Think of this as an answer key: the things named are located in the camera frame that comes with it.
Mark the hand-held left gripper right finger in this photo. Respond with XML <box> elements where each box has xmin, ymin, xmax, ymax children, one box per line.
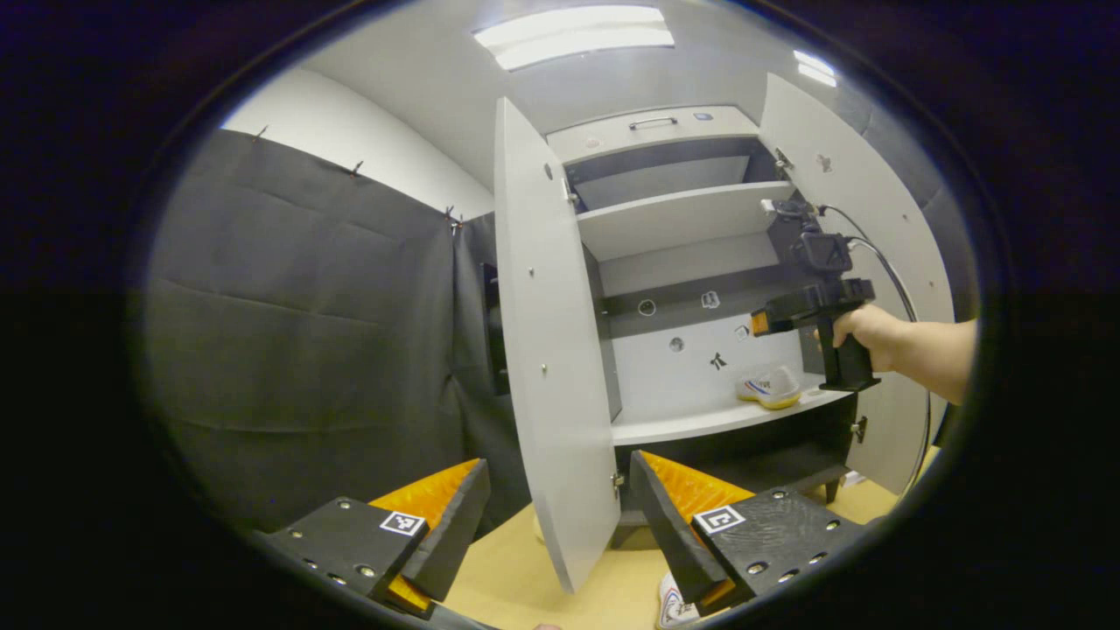
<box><xmin>628</xmin><ymin>449</ymin><xmax>867</xmax><ymax>618</ymax></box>

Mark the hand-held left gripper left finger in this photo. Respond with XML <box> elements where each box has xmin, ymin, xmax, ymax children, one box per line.
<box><xmin>262</xmin><ymin>458</ymin><xmax>493</xmax><ymax>618</ymax></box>

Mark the white striped shoe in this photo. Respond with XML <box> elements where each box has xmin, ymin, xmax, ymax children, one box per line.
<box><xmin>735</xmin><ymin>365</ymin><xmax>803</xmax><ymax>410</ymax></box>
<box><xmin>656</xmin><ymin>571</ymin><xmax>703</xmax><ymax>629</ymax></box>

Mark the grey shoe cabinet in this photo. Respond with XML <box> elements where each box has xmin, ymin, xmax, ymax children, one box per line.
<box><xmin>544</xmin><ymin>105</ymin><xmax>863</xmax><ymax>548</ymax></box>

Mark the grey cabinet drawer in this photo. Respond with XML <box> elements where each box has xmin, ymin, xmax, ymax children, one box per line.
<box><xmin>546</xmin><ymin>106</ymin><xmax>760</xmax><ymax>165</ymax></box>

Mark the small ceiling light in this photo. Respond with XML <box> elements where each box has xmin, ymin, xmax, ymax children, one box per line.
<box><xmin>792</xmin><ymin>50</ymin><xmax>838</xmax><ymax>88</ymax></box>

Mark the black backdrop cloth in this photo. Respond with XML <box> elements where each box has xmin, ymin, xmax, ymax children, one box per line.
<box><xmin>144</xmin><ymin>127</ymin><xmax>535</xmax><ymax>535</ymax></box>

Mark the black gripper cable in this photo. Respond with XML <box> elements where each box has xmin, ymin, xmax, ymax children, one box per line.
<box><xmin>814</xmin><ymin>203</ymin><xmax>935</xmax><ymax>500</ymax></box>

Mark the black left door handle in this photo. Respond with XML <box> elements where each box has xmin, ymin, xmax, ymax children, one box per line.
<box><xmin>479</xmin><ymin>262</ymin><xmax>511</xmax><ymax>396</ymax></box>

